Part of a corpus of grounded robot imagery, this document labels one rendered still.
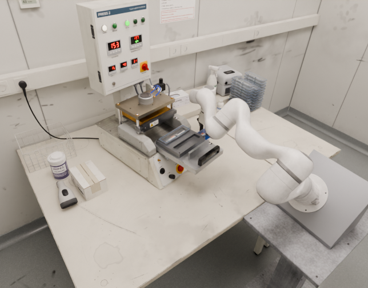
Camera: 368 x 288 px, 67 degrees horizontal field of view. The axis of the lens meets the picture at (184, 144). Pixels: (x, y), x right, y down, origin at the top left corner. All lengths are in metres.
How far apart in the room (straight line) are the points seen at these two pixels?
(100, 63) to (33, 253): 1.48
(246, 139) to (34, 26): 1.23
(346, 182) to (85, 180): 1.23
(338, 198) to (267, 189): 0.46
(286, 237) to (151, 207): 0.65
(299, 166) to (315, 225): 0.45
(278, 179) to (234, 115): 0.36
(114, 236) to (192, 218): 0.37
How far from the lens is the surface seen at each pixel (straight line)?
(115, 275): 1.24
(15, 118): 1.89
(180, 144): 1.41
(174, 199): 1.45
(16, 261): 2.37
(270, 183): 1.08
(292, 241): 1.41
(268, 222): 1.44
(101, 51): 1.43
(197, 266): 2.11
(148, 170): 1.47
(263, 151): 1.14
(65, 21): 1.78
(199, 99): 1.34
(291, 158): 1.08
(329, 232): 1.45
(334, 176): 1.48
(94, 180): 1.47
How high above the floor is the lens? 1.84
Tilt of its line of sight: 37 degrees down
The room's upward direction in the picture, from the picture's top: 3 degrees clockwise
